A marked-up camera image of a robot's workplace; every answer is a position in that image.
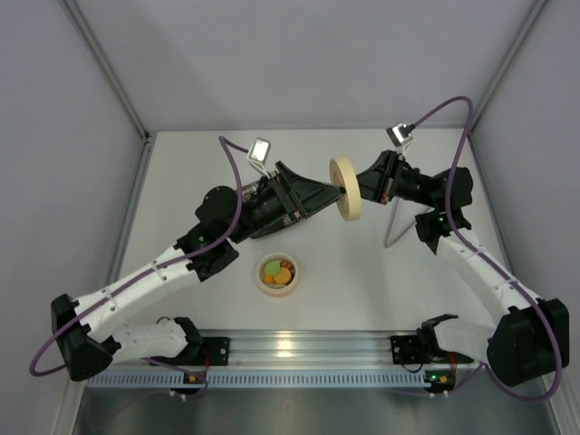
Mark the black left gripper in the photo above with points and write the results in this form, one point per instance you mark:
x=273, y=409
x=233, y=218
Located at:
x=288, y=189

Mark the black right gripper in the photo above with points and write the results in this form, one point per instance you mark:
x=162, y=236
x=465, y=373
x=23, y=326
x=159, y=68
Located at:
x=390, y=177

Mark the cream round box lid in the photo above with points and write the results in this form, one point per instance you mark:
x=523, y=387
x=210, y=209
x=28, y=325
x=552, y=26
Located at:
x=351, y=199

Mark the red brown sushi snack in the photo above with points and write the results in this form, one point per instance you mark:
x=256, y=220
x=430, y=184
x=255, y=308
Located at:
x=287, y=264

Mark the green round cookie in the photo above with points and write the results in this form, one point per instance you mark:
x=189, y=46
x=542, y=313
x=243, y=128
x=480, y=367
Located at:
x=272, y=268

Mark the orange round cracker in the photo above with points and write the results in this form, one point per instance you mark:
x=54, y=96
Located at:
x=284, y=277

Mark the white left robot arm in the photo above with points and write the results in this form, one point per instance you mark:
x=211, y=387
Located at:
x=92, y=331

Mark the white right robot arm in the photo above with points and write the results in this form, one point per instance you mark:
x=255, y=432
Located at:
x=529, y=335

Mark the black floral square plate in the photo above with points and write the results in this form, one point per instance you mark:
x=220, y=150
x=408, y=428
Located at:
x=279, y=224

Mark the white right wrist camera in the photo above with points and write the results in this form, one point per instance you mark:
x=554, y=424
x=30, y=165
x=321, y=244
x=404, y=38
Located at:
x=401, y=136

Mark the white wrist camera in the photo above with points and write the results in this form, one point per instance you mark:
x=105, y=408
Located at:
x=401, y=136
x=257, y=155

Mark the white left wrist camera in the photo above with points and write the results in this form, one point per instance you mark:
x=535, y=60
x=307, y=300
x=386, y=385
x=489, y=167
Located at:
x=257, y=155

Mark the aluminium mounting rail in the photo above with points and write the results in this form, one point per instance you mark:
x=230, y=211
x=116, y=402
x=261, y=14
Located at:
x=284, y=349

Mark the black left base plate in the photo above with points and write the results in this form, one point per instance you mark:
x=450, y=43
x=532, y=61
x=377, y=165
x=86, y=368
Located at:
x=214, y=351

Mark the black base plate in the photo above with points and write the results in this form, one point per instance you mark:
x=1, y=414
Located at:
x=214, y=351
x=416, y=349

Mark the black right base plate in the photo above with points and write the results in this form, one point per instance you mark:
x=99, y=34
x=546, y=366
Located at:
x=416, y=349

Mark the left aluminium frame post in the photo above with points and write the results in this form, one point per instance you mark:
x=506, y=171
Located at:
x=82, y=27

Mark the aluminium frame post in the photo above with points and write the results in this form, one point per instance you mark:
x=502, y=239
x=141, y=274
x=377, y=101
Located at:
x=506, y=63
x=82, y=27

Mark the right aluminium frame post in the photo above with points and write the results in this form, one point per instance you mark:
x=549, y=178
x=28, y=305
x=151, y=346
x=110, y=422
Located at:
x=506, y=63

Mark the grey slotted cable duct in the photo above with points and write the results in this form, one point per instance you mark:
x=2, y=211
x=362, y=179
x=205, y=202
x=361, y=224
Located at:
x=234, y=379

